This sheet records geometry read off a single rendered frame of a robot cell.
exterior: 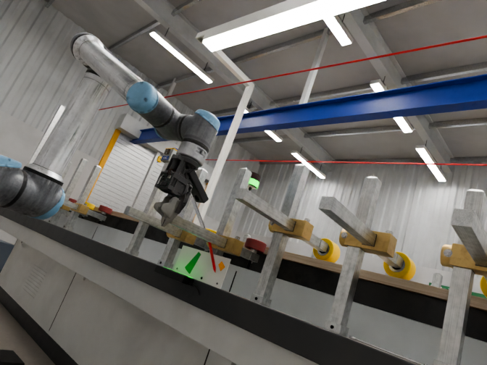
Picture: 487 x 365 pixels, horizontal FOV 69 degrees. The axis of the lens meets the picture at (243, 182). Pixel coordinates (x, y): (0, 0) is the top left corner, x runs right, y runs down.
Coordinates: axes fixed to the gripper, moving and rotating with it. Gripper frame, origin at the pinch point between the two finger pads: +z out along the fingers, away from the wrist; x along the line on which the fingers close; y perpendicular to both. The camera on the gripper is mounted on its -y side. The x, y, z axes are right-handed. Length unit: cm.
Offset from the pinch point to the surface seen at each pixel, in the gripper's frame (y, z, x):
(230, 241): -24.7, -4.0, 2.8
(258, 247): -39.3, -7.2, 3.0
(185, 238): -24.6, -0.9, -20.4
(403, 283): -46, -8, 53
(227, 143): -117, -103, -136
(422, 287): -46, -8, 58
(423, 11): -302, -429, -88
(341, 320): -26, 8, 47
